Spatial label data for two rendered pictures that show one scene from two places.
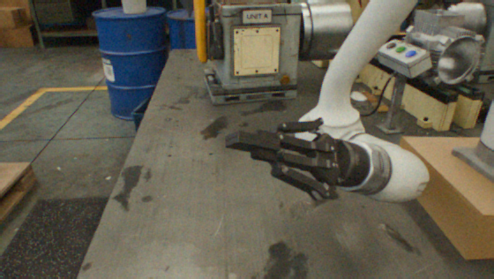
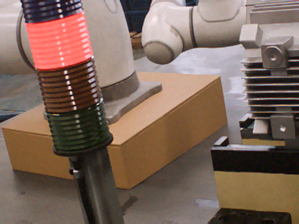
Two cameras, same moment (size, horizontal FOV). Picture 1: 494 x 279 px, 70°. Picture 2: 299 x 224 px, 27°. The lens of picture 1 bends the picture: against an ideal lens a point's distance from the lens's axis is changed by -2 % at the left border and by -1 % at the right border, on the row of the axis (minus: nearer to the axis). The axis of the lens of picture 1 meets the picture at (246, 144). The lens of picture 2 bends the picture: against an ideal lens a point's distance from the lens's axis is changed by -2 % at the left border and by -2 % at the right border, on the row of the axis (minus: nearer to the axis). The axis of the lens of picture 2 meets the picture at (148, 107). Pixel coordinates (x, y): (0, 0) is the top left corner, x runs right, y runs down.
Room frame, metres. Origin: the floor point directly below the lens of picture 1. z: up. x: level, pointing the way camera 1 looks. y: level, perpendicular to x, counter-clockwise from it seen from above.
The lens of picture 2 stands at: (1.62, -1.38, 1.24)
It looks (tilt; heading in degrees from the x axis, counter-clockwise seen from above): 17 degrees down; 136
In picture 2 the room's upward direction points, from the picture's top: 11 degrees counter-clockwise
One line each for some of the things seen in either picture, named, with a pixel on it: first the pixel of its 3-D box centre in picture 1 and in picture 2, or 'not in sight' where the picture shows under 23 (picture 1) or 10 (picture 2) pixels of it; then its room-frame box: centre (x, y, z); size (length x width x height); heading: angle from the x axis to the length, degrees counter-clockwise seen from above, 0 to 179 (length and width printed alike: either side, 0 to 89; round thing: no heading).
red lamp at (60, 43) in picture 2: not in sight; (59, 38); (1.12, -1.00, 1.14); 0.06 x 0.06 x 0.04
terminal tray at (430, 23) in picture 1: (437, 23); not in sight; (1.27, -0.66, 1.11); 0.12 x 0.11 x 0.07; 12
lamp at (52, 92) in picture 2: not in sight; (69, 81); (1.12, -1.00, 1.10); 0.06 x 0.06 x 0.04
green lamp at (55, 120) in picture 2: not in sight; (78, 123); (1.12, -1.00, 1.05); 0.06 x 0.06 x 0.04
